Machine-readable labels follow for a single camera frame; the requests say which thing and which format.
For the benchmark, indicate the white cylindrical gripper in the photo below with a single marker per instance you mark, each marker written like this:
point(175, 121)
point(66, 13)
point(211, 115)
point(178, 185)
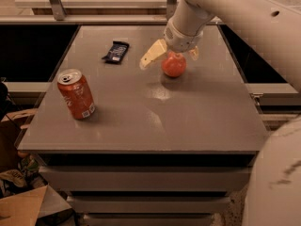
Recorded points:
point(181, 40)

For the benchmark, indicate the red apple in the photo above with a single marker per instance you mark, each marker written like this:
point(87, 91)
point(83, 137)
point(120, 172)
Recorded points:
point(174, 65)

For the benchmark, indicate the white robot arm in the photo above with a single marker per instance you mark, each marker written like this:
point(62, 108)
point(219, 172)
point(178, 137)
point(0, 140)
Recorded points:
point(272, 30)

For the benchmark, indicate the red coke can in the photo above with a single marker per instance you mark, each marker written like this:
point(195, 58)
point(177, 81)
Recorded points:
point(76, 93)

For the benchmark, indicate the dark blue snack bar wrapper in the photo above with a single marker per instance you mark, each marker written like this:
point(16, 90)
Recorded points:
point(117, 52)

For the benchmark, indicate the grey drawer cabinet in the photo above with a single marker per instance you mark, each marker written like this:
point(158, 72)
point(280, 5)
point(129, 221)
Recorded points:
point(157, 151)

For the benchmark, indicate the cardboard box left side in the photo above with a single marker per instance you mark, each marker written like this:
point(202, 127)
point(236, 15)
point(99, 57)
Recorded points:
point(12, 129)

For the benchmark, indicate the cardboard box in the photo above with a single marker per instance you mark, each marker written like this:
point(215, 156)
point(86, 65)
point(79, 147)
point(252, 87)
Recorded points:
point(25, 208)
point(12, 129)

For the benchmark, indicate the cardboard box lower left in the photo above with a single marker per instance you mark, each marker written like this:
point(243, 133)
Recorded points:
point(25, 208)

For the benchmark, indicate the metal railing frame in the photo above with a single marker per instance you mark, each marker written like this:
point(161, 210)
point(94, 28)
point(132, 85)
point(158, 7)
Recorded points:
point(92, 12)

